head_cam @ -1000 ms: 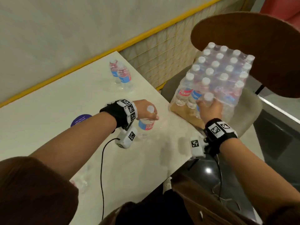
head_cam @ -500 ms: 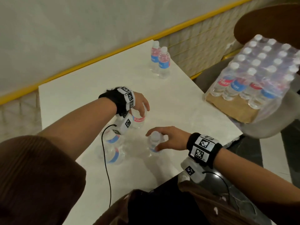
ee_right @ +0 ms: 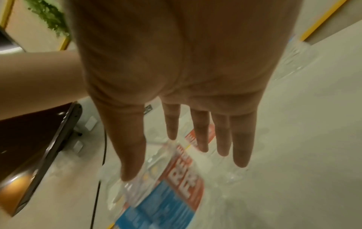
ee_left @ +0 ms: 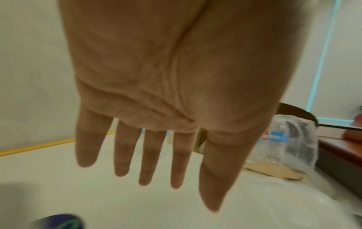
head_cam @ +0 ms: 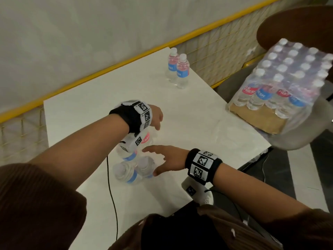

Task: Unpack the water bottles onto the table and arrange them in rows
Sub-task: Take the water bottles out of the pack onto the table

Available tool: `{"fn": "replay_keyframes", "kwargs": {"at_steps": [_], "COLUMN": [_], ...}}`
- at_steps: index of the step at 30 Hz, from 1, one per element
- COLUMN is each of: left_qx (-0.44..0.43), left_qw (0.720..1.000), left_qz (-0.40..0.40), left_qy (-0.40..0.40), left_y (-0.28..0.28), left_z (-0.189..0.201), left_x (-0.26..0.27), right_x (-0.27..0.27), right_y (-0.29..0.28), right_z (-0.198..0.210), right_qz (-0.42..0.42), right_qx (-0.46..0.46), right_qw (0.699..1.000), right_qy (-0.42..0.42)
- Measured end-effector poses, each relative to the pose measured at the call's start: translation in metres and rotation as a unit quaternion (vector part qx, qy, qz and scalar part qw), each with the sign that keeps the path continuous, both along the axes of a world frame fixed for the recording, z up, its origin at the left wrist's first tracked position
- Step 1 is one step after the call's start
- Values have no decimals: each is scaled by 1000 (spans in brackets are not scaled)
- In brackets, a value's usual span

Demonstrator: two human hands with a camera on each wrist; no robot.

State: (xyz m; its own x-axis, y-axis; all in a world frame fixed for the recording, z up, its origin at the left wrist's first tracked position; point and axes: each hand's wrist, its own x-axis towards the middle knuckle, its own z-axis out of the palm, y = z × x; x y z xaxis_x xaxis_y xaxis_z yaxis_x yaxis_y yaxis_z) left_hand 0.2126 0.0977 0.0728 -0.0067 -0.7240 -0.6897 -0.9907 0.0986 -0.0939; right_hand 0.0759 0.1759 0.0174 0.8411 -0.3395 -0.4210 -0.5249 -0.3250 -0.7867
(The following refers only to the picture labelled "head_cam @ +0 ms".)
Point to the person's right hand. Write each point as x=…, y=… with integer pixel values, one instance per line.
x=174, y=158

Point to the person's left hand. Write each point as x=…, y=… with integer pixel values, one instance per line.
x=156, y=117

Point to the brown cardboard box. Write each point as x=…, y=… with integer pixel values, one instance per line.
x=257, y=119

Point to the group of clear water bottles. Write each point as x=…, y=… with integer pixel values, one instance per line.
x=281, y=75

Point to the person's left forearm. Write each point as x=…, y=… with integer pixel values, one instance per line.
x=85, y=148

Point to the person's right forearm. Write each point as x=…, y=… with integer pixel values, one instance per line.
x=255, y=192

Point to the white table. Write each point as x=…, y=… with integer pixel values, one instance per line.
x=203, y=114

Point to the black garment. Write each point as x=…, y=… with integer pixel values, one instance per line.
x=182, y=229

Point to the brown sweater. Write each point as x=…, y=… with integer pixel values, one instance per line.
x=33, y=210

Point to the brown chair backrest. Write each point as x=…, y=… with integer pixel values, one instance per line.
x=299, y=26

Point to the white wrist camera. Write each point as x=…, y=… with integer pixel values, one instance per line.
x=195, y=190
x=132, y=143

